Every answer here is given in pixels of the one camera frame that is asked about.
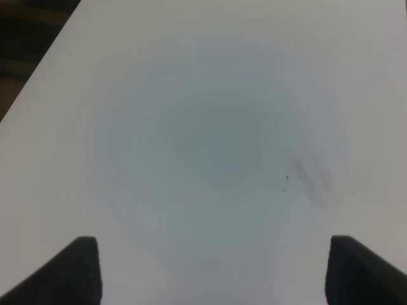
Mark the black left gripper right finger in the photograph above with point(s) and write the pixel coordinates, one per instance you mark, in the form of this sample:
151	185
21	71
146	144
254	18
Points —
357	275

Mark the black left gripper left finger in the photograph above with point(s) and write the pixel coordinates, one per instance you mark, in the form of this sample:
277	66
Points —
73	276

